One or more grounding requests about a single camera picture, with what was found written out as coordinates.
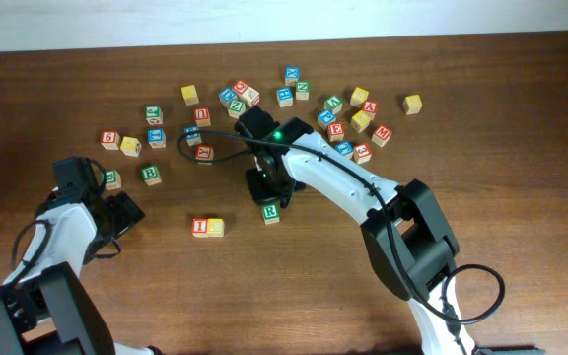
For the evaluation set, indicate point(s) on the yellow block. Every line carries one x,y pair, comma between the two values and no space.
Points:
215,228
360,121
189,94
412,104
130,146
358,97

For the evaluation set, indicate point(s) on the green Z block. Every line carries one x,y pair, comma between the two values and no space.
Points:
236,109

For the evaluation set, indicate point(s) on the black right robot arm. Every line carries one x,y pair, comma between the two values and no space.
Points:
409,241

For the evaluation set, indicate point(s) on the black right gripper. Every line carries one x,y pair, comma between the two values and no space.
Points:
262,193

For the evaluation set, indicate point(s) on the green B block right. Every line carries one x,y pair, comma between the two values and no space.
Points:
151,175

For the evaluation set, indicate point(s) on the green V block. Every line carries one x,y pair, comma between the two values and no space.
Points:
333,104

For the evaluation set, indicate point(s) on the blue I block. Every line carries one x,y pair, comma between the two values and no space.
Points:
156,138

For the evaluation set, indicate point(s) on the blue H block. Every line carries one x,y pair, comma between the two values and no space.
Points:
284,97

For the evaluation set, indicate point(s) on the red M block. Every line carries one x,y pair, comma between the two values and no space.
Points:
382,135

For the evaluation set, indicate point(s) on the red A block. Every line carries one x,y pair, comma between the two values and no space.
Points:
370,108

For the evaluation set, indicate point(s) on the blue P block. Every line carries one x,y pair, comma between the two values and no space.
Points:
325,118

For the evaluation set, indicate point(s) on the blue T umbrella block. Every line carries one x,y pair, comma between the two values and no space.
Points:
345,148

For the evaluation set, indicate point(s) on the blue D block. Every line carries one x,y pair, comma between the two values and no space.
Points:
227,95

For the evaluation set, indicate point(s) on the green b block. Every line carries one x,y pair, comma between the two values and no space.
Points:
112,179
151,175

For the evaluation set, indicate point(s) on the red 6 I block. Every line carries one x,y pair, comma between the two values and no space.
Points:
110,140

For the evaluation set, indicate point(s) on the blue 5 block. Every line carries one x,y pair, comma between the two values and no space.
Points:
192,136

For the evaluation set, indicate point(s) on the green R block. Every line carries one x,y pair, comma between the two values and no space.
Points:
270,213

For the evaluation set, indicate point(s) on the green J block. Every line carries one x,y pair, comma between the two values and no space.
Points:
154,115

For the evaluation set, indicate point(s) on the red U block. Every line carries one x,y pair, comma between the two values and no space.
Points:
202,116

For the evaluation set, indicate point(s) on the blue X block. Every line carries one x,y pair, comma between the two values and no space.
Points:
291,76

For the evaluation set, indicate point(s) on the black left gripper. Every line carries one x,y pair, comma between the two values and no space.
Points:
125,214

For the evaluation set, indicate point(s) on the red K block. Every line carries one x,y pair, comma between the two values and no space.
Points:
204,154

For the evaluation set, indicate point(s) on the green B block left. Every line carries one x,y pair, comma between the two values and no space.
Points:
112,179

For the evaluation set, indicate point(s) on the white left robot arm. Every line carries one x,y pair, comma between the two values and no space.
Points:
44,309

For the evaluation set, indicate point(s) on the red 3 block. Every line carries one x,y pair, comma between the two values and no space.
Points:
362,153

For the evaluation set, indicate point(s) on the red E block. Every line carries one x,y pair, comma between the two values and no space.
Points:
335,131

